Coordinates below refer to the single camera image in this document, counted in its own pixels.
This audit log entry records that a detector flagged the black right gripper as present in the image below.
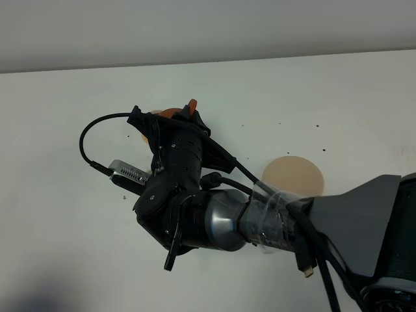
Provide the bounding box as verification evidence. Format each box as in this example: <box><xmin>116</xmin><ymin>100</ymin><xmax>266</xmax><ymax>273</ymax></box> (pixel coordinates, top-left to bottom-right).
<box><xmin>127</xmin><ymin>107</ymin><xmax>235</xmax><ymax>190</ymax></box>

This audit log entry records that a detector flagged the brown clay teapot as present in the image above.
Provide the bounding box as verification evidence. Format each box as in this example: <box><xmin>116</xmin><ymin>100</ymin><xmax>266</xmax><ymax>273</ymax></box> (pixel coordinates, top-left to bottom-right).
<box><xmin>158</xmin><ymin>99</ymin><xmax>198</xmax><ymax>120</ymax></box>

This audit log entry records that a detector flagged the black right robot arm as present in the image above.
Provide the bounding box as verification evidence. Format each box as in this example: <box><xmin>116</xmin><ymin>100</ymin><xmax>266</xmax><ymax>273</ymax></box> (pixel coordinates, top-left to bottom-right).
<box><xmin>127</xmin><ymin>106</ymin><xmax>415</xmax><ymax>311</ymax></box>

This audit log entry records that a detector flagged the beige round teapot coaster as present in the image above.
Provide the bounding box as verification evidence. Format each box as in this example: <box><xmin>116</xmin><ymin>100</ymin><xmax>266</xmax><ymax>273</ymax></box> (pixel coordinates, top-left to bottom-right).
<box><xmin>261</xmin><ymin>156</ymin><xmax>324</xmax><ymax>197</ymax></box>

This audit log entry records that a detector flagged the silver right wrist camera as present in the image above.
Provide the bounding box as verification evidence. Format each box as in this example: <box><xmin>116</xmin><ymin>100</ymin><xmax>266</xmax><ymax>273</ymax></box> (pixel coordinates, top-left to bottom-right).
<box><xmin>109</xmin><ymin>160</ymin><xmax>151</xmax><ymax>196</ymax></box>

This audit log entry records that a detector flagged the black right camera cable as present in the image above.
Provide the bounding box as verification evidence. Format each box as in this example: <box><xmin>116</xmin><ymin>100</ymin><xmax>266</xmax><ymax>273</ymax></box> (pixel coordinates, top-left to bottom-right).
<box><xmin>79</xmin><ymin>112</ymin><xmax>153</xmax><ymax>176</ymax></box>

